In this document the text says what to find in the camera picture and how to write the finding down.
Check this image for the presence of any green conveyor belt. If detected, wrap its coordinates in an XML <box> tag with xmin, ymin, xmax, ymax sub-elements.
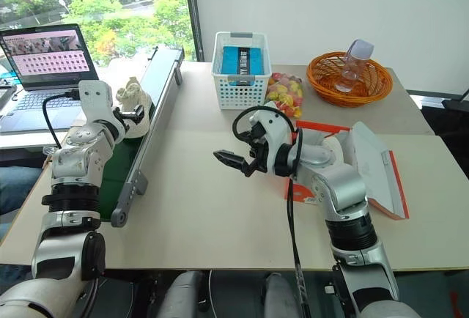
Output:
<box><xmin>99</xmin><ymin>45</ymin><xmax>185</xmax><ymax>229</ymax></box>

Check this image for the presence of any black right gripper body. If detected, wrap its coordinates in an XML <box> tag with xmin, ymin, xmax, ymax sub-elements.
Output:
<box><xmin>240</xmin><ymin>120</ymin><xmax>275</xmax><ymax>179</ymax></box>

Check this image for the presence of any person's leg in jeans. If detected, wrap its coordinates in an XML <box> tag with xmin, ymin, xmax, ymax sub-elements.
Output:
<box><xmin>0</xmin><ymin>166</ymin><xmax>44</xmax><ymax>239</ymax></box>

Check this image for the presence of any white perforated plastic basket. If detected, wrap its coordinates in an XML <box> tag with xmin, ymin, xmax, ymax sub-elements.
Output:
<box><xmin>211</xmin><ymin>31</ymin><xmax>273</xmax><ymax>111</ymax></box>

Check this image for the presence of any open grey laptop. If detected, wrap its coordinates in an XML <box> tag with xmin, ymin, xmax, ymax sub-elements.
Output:
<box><xmin>0</xmin><ymin>23</ymin><xmax>101</xmax><ymax>135</ymax></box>

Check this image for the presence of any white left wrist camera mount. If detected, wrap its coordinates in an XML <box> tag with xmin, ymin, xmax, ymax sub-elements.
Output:
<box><xmin>78</xmin><ymin>79</ymin><xmax>115</xmax><ymax>125</ymax></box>

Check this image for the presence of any orange and white shoebox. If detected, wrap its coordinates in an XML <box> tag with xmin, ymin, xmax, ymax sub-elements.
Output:
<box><xmin>284</xmin><ymin>119</ymin><xmax>411</xmax><ymax>221</ymax></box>

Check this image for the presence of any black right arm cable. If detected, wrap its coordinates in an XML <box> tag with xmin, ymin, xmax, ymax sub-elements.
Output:
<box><xmin>232</xmin><ymin>106</ymin><xmax>313</xmax><ymax>318</ymax></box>

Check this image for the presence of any grey rounded shape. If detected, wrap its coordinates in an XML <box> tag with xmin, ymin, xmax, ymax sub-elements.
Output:
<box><xmin>160</xmin><ymin>270</ymin><xmax>207</xmax><ymax>318</ymax></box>
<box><xmin>263</xmin><ymin>271</ymin><xmax>306</xmax><ymax>318</ymax></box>

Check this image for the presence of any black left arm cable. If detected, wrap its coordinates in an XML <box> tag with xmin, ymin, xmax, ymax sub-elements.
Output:
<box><xmin>42</xmin><ymin>89</ymin><xmax>80</xmax><ymax>149</ymax></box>

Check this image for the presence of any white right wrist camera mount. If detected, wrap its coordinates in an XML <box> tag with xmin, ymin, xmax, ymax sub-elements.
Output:
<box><xmin>248</xmin><ymin>106</ymin><xmax>295</xmax><ymax>177</ymax></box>

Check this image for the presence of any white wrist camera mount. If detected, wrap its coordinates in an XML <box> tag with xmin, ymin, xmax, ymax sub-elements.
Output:
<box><xmin>78</xmin><ymin>79</ymin><xmax>115</xmax><ymax>125</ymax></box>
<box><xmin>248</xmin><ymin>106</ymin><xmax>295</xmax><ymax>177</ymax></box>

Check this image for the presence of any dark window frame post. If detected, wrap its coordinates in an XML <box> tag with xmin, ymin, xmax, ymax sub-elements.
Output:
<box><xmin>181</xmin><ymin>0</ymin><xmax>204</xmax><ymax>63</ymax></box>

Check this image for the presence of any orange wicker basket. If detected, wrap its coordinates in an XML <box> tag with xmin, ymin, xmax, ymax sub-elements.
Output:
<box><xmin>306</xmin><ymin>51</ymin><xmax>394</xmax><ymax>108</ymax></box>

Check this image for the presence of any clear plastic bottle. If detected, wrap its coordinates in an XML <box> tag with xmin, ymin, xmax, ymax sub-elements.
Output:
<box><xmin>334</xmin><ymin>38</ymin><xmax>376</xmax><ymax>94</ymax></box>

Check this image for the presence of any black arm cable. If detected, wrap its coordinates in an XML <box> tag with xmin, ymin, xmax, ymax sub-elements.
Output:
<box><xmin>42</xmin><ymin>89</ymin><xmax>80</xmax><ymax>149</ymax></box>
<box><xmin>232</xmin><ymin>106</ymin><xmax>313</xmax><ymax>318</ymax></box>

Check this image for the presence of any dark device beside laptop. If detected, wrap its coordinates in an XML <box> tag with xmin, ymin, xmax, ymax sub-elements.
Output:
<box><xmin>0</xmin><ymin>84</ymin><xmax>18</xmax><ymax>114</ymax></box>

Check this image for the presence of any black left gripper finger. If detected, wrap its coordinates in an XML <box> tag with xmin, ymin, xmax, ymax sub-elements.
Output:
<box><xmin>123</xmin><ymin>105</ymin><xmax>145</xmax><ymax>123</ymax></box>

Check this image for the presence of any blue and black box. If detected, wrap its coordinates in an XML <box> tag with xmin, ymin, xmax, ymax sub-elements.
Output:
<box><xmin>220</xmin><ymin>44</ymin><xmax>267</xmax><ymax>78</ymax></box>

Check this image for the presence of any black object at table side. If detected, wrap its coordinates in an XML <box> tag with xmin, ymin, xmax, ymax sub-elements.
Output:
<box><xmin>440</xmin><ymin>88</ymin><xmax>469</xmax><ymax>114</ymax></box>

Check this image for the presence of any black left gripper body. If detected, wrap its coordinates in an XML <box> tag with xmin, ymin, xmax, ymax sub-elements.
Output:
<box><xmin>111</xmin><ymin>106</ymin><xmax>130</xmax><ymax>131</ymax></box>

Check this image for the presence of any bag of colourful candies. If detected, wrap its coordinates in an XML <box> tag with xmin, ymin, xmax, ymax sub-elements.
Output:
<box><xmin>264</xmin><ymin>71</ymin><xmax>306</xmax><ymax>119</ymax></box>

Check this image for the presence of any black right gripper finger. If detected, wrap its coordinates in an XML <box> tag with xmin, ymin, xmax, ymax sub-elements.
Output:
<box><xmin>213</xmin><ymin>149</ymin><xmax>245</xmax><ymax>169</ymax></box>
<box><xmin>239</xmin><ymin>159</ymin><xmax>260</xmax><ymax>180</ymax></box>

